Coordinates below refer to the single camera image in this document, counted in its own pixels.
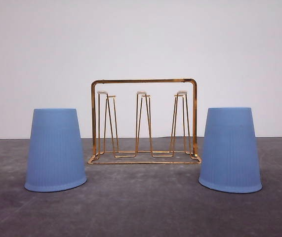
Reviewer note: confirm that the gold wire cup rack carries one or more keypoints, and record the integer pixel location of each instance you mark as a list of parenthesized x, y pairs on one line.
[(180, 152)]

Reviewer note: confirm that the blue ribbed cup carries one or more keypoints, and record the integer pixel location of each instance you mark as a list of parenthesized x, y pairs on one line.
[(55, 157), (230, 160)]

